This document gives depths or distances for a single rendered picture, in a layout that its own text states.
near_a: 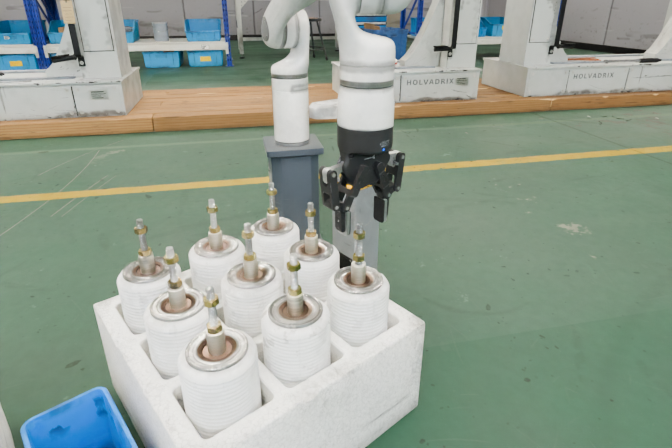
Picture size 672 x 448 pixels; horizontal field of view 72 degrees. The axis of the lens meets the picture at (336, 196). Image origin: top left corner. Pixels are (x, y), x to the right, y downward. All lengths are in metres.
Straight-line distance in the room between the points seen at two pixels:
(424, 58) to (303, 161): 1.97
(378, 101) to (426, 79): 2.32
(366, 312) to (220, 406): 0.24
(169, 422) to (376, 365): 0.28
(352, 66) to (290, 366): 0.40
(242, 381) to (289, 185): 0.70
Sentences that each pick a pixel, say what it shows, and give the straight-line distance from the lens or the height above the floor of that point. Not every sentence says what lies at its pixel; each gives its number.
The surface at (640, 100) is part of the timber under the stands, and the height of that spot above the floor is 0.04.
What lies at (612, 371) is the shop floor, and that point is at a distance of 1.07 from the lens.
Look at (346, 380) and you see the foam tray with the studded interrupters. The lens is 0.68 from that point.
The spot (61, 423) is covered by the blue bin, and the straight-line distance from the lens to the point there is 0.83.
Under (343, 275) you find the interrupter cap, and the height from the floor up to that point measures 0.25.
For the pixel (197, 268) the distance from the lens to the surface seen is 0.81.
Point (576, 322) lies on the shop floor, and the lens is 1.16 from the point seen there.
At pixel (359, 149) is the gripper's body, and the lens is 0.59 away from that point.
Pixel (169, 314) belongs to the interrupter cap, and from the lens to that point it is 0.68.
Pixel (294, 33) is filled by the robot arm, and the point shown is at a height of 0.58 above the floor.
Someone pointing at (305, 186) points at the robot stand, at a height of 0.20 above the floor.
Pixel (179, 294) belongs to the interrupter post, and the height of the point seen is 0.27.
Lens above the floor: 0.64
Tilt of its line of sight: 23 degrees down
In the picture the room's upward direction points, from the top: straight up
